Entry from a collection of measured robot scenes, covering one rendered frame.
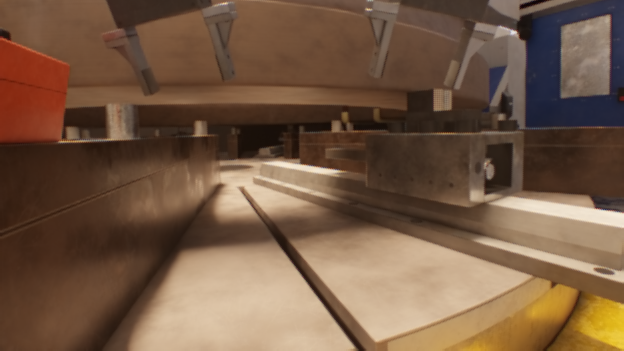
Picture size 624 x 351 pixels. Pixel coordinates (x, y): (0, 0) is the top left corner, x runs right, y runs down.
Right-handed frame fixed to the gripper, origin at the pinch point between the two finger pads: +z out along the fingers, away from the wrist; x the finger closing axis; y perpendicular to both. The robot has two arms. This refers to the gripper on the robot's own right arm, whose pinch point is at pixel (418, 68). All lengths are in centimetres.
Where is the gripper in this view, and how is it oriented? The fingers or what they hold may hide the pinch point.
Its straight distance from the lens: 51.7
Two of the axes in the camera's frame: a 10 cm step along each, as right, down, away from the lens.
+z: -1.6, 8.8, 4.5
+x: 9.8, 0.8, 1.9
